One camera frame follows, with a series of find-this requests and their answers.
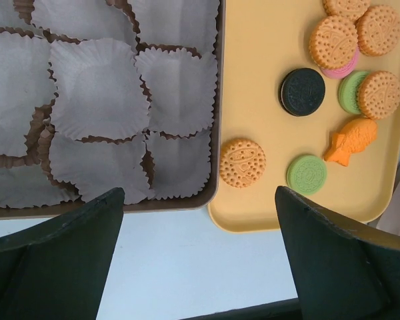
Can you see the green cookie front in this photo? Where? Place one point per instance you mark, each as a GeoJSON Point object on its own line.
{"type": "Point", "coordinates": [306, 174]}

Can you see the orange fish shaped cookie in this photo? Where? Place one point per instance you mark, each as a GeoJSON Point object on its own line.
{"type": "Point", "coordinates": [354, 137]}

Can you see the black sandwich cookie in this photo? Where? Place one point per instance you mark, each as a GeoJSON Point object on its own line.
{"type": "Point", "coordinates": [302, 92]}

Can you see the white paper cup top centre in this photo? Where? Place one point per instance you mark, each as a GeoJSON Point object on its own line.
{"type": "Point", "coordinates": [84, 20]}

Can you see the green cookie upper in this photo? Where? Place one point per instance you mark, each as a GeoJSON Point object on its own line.
{"type": "Point", "coordinates": [347, 91]}

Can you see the white paper cup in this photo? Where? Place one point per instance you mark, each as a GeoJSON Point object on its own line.
{"type": "Point", "coordinates": [25, 85]}
{"type": "Point", "coordinates": [182, 88]}
{"type": "Point", "coordinates": [178, 22]}
{"type": "Point", "coordinates": [95, 168]}
{"type": "Point", "coordinates": [99, 89]}
{"type": "Point", "coordinates": [181, 166]}
{"type": "Point", "coordinates": [27, 187]}
{"type": "Point", "coordinates": [84, 20]}

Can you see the yellow plastic tray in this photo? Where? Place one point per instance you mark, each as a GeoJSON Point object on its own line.
{"type": "Point", "coordinates": [263, 41]}

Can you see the white paper cup right front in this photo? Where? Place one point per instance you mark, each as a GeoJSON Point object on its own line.
{"type": "Point", "coordinates": [181, 166]}

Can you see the white paper cup top right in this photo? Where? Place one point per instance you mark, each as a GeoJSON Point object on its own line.
{"type": "Point", "coordinates": [178, 22]}

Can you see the white paper cup centre front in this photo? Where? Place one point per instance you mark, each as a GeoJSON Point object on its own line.
{"type": "Point", "coordinates": [95, 168]}

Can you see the white paper cup left middle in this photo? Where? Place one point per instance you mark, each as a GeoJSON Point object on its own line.
{"type": "Point", "coordinates": [25, 85]}

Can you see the rose gold cookie tin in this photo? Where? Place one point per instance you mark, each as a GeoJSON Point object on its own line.
{"type": "Point", "coordinates": [15, 17]}

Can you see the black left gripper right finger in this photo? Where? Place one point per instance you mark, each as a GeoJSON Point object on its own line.
{"type": "Point", "coordinates": [342, 269]}

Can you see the white paper cup right middle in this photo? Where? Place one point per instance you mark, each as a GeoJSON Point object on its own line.
{"type": "Point", "coordinates": [182, 88]}

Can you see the white paper cup left front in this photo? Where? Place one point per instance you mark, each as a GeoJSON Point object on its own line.
{"type": "Point", "coordinates": [27, 187]}

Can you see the pink sandwich cookie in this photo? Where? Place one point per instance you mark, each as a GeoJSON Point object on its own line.
{"type": "Point", "coordinates": [343, 71]}

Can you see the orange cookie top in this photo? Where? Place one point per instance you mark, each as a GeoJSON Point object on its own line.
{"type": "Point", "coordinates": [350, 9]}

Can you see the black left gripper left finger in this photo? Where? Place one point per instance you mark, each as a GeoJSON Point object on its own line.
{"type": "Point", "coordinates": [58, 269]}

